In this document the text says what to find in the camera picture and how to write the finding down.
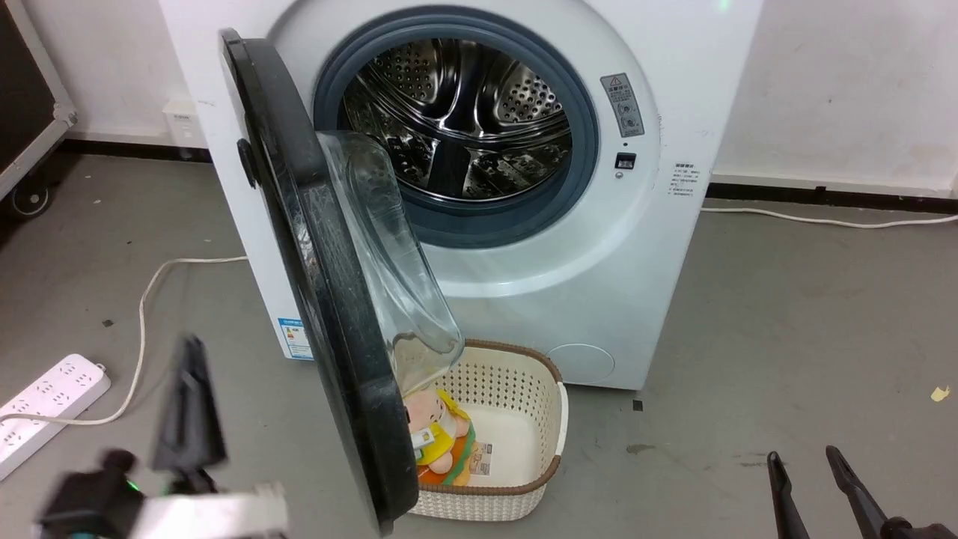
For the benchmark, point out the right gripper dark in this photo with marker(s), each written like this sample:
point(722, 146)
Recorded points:
point(920, 530)

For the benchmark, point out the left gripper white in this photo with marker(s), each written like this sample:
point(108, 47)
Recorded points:
point(217, 513)

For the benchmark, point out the black round washing machine door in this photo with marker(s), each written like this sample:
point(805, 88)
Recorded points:
point(329, 299)

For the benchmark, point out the white front-load washing machine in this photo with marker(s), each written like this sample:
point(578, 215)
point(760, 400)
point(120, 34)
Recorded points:
point(644, 247)

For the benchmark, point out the black door latch socket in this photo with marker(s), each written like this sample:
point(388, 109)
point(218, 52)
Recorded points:
point(625, 160)

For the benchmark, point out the grey rubber door gasket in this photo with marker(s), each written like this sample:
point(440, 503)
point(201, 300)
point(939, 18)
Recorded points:
point(585, 142)

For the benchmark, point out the blue white energy label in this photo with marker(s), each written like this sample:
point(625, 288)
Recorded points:
point(295, 339)

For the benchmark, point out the white power strip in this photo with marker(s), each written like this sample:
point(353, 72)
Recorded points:
point(45, 404)

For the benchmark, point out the small yellow paper scrap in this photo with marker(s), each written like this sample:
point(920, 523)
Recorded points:
point(941, 393)

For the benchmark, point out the yellow orange plush doll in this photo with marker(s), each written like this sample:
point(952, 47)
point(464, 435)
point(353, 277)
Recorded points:
point(441, 438)

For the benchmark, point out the round white filter cover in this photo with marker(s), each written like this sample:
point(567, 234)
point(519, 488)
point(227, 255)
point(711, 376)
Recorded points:
point(581, 364)

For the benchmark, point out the printed paper label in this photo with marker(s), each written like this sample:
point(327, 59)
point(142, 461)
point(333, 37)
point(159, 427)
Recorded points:
point(481, 458)

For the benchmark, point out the cream woven laundry basket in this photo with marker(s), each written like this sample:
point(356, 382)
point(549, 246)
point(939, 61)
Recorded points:
point(516, 419)

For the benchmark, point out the small text instruction sticker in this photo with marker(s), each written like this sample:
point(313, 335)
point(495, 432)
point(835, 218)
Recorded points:
point(685, 180)

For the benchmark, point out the black flight case with caster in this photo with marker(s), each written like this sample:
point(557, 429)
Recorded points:
point(22, 97)

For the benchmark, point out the stainless steel washer drum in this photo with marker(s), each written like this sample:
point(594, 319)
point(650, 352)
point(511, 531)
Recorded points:
point(464, 112)

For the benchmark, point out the grey warning sticker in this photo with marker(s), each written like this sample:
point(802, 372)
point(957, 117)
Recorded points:
point(623, 105)

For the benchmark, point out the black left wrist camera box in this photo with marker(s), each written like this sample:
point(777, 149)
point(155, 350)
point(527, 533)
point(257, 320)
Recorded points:
point(90, 498)

